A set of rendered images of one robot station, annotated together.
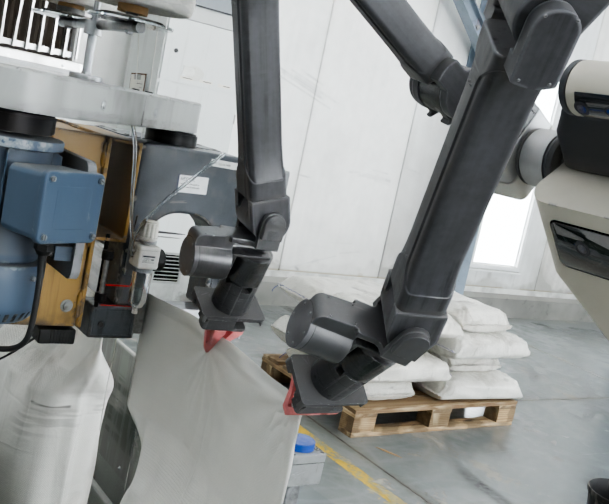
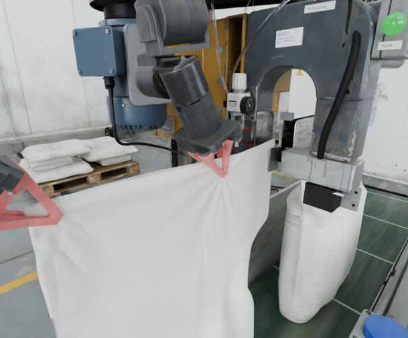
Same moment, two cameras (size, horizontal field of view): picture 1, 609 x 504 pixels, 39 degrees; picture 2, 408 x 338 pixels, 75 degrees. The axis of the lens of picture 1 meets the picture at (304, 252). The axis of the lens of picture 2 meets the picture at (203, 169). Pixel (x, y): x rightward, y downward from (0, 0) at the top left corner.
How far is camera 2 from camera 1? 1.25 m
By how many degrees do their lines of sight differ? 79
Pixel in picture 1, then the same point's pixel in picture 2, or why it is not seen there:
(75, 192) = (92, 41)
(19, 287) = (117, 109)
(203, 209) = (300, 60)
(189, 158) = (283, 13)
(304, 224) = not seen: outside the picture
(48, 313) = not seen: hidden behind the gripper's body
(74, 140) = (210, 27)
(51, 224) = (83, 64)
